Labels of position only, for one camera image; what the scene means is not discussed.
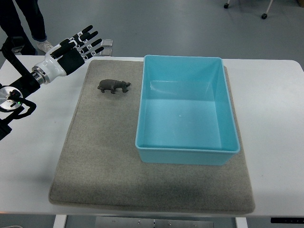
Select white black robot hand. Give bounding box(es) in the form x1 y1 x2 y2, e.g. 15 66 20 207
32 25 104 84

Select brown toy hippo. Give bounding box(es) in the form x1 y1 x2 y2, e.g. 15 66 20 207
97 79 131 94

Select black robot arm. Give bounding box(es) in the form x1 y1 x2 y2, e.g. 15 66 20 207
0 25 104 139

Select blue plastic box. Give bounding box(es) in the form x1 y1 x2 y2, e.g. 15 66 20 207
135 55 240 165

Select grey floor socket plate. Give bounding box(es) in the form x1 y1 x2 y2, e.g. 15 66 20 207
100 48 113 57
101 39 113 47

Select grey floor socket plate lower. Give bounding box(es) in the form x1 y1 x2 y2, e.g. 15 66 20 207
100 48 113 57

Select person legs dark trousers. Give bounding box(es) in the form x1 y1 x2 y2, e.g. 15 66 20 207
0 0 55 53

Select grey felt mat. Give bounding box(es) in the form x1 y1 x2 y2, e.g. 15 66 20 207
48 60 255 214

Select black caster wheel right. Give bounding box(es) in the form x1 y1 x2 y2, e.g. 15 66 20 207
261 13 267 19

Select black table control panel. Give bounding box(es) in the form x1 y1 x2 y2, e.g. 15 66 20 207
270 217 304 224

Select metal table frame plate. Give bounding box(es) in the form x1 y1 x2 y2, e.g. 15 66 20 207
95 216 214 228

